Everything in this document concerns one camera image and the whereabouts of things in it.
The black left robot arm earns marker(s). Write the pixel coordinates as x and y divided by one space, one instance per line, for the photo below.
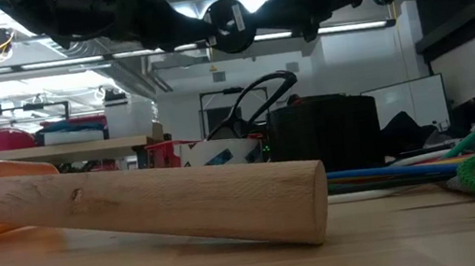
73 11

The blue cloth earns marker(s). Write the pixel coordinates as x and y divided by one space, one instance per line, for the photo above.
71 125

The black ceiling camera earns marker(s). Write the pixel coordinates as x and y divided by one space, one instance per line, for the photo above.
383 0

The black plastic spool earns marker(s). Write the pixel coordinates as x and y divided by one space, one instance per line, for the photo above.
224 40

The white board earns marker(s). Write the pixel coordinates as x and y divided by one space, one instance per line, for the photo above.
421 101

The red container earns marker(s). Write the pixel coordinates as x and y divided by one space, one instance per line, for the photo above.
7 140

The long ceiling light bar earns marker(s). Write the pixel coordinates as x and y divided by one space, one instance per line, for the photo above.
354 27

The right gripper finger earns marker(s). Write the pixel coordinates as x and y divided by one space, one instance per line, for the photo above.
294 6

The wooden workbench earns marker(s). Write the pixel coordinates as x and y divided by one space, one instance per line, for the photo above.
94 150

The white flat box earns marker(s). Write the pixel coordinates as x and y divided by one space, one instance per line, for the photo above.
73 136

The white jug black cap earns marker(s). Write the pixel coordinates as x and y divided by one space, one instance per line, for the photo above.
129 118

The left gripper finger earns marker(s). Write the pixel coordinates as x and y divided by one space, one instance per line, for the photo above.
185 32

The silver ventilation duct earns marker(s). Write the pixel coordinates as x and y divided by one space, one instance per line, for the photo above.
129 73

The gray duct tape roll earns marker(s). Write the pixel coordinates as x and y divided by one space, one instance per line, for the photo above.
323 139

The black rectangular frame stand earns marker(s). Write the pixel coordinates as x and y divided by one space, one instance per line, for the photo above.
231 90

